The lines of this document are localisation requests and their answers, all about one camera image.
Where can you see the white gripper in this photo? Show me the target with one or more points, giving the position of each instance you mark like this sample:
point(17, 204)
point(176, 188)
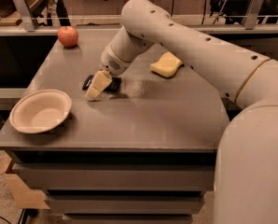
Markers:
point(111, 62)

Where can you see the dark blue rxbar wrapper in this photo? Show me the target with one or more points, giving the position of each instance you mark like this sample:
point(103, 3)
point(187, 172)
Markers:
point(112, 87)

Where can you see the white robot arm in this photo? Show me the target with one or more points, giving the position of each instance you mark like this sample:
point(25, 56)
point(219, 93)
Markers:
point(246, 170)

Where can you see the red apple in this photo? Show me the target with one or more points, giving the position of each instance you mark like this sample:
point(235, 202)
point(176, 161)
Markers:
point(68, 36)

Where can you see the yellow sponge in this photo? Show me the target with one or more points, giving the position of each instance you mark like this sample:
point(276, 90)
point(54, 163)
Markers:
point(167, 65)

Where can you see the white paper bowl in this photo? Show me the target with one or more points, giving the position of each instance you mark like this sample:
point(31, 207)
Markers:
point(40, 111)

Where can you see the grey drawer cabinet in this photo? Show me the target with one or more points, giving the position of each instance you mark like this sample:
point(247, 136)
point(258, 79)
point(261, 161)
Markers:
point(142, 155)

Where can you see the cardboard piece on floor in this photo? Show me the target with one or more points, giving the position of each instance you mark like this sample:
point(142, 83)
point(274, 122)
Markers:
point(24, 197)

